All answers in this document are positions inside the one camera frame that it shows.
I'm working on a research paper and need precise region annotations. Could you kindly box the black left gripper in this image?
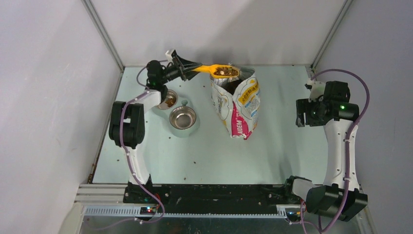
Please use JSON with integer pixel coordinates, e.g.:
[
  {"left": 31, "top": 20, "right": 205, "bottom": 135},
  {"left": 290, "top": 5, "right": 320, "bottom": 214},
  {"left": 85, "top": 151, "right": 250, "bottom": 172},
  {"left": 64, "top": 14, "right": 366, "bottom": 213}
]
[{"left": 159, "top": 55, "right": 203, "bottom": 85}]

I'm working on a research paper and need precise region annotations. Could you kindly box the orange plastic scoop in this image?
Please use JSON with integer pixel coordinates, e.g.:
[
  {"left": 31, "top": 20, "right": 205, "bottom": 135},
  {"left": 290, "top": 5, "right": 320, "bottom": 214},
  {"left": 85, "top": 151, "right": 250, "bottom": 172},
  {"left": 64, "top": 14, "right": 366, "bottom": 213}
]
[{"left": 192, "top": 64, "right": 240, "bottom": 79}]

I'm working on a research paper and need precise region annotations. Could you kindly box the white yellow pet food bag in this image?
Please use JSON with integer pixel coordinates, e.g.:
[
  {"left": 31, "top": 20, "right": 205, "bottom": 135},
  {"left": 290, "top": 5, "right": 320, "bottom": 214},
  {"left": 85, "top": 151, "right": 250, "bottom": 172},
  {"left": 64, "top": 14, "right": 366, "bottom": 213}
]
[{"left": 210, "top": 66, "right": 261, "bottom": 140}]

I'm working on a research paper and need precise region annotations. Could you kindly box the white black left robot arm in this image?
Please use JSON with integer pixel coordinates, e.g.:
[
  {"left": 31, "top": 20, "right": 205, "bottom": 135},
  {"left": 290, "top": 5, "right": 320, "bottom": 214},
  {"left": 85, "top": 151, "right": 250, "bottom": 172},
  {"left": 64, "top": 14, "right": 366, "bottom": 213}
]
[{"left": 109, "top": 50, "right": 202, "bottom": 203}]

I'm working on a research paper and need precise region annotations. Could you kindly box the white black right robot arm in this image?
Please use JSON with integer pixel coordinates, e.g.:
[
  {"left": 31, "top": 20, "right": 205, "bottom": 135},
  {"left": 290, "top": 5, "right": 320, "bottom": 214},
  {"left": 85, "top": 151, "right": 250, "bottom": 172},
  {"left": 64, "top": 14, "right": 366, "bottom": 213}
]
[{"left": 283, "top": 81, "right": 368, "bottom": 222}]

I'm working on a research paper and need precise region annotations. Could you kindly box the small steel bowl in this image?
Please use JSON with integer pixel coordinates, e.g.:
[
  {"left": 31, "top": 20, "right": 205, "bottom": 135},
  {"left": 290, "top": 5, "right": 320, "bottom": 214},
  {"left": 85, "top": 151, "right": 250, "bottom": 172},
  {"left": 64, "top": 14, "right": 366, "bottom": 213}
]
[{"left": 157, "top": 89, "right": 178, "bottom": 110}]

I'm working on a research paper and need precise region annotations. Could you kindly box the kibble in small bowl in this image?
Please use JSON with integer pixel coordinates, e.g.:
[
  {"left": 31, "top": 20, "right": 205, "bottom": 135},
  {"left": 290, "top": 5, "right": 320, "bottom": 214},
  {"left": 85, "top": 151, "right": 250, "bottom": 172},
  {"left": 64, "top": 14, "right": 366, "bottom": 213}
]
[{"left": 165, "top": 97, "right": 176, "bottom": 108}]

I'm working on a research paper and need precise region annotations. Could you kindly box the brown kibble in scoop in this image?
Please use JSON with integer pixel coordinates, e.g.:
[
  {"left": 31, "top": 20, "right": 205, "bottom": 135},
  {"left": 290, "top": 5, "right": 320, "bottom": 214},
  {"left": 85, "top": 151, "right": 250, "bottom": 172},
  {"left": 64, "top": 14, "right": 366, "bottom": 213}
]
[{"left": 213, "top": 66, "right": 239, "bottom": 77}]

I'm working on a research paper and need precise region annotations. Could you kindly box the steel bowl in green stand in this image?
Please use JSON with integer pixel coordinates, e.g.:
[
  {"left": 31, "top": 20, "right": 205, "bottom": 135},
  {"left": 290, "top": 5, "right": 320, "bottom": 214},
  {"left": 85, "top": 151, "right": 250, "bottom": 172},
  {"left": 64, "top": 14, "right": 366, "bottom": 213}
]
[{"left": 152, "top": 98, "right": 200, "bottom": 138}]

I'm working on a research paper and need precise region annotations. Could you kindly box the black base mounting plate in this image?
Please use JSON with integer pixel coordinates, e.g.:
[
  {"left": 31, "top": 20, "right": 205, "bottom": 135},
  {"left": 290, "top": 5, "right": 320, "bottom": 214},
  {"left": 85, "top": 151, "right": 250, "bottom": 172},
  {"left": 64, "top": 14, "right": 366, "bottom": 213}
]
[{"left": 123, "top": 183, "right": 300, "bottom": 215}]

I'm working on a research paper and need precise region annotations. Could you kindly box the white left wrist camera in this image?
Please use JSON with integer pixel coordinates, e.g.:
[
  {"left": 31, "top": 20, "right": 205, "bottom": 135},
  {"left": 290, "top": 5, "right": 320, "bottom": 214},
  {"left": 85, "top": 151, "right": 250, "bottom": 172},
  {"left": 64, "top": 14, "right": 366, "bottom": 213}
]
[{"left": 165, "top": 49, "right": 176, "bottom": 60}]

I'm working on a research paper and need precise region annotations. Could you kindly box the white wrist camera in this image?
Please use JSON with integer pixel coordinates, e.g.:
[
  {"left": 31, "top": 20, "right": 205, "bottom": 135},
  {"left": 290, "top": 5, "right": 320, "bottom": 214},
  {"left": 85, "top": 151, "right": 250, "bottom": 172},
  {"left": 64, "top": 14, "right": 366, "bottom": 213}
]
[
  {"left": 305, "top": 79, "right": 326, "bottom": 102},
  {"left": 165, "top": 49, "right": 176, "bottom": 60}
]

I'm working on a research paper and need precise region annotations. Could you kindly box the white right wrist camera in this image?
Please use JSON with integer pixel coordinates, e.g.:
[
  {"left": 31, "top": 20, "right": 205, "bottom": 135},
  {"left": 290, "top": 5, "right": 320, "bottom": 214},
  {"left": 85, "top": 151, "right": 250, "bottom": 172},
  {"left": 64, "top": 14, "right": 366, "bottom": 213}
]
[{"left": 305, "top": 79, "right": 326, "bottom": 102}]

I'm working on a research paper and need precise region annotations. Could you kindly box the aluminium frame post right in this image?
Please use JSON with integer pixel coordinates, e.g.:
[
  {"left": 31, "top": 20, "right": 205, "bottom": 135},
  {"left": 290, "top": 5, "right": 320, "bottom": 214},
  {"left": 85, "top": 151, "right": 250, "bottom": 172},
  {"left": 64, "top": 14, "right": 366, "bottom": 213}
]
[{"left": 310, "top": 0, "right": 354, "bottom": 71}]

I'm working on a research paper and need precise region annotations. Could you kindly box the aluminium frame post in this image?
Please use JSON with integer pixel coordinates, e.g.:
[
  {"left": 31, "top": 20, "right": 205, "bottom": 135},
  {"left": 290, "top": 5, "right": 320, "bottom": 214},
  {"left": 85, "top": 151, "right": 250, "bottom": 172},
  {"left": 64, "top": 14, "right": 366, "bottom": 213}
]
[
  {"left": 81, "top": 0, "right": 125, "bottom": 72},
  {"left": 310, "top": 0, "right": 354, "bottom": 71}
]

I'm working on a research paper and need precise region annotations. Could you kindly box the aluminium frame post left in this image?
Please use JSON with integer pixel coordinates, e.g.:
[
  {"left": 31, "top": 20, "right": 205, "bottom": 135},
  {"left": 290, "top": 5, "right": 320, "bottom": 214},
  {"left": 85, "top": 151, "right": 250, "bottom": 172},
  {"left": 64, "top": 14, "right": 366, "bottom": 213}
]
[{"left": 81, "top": 0, "right": 125, "bottom": 72}]

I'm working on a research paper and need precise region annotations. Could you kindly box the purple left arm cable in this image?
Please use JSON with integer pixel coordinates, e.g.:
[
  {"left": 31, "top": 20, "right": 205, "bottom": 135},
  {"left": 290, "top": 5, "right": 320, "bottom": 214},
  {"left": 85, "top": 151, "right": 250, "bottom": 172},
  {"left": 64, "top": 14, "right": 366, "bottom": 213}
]
[{"left": 119, "top": 59, "right": 170, "bottom": 225}]

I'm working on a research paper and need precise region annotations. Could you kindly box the grey slotted cable duct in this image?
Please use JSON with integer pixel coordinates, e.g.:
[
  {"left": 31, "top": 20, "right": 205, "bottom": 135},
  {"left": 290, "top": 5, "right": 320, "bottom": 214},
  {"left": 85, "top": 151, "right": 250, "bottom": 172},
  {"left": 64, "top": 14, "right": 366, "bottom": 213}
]
[{"left": 84, "top": 206, "right": 287, "bottom": 218}]

